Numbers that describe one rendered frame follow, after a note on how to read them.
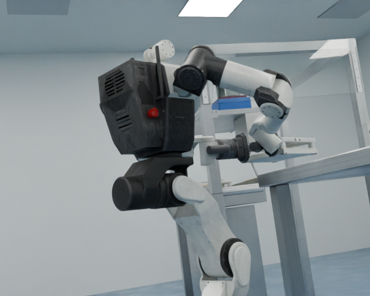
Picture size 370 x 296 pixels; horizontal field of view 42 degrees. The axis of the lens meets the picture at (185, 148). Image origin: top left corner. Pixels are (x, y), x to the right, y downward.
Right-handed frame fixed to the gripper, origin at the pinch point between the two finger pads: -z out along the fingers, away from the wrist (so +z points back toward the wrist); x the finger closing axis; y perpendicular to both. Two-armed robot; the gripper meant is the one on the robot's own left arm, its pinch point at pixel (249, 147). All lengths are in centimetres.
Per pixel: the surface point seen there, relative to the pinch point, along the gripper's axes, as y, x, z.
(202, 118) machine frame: -54, -25, -18
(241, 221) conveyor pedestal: -65, 35, -42
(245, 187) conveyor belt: -53, 16, -40
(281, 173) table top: 73, 17, 57
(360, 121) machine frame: -19, -13, -108
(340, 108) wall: -286, -86, -443
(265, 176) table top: 65, 17, 55
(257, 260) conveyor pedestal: -62, 59, -48
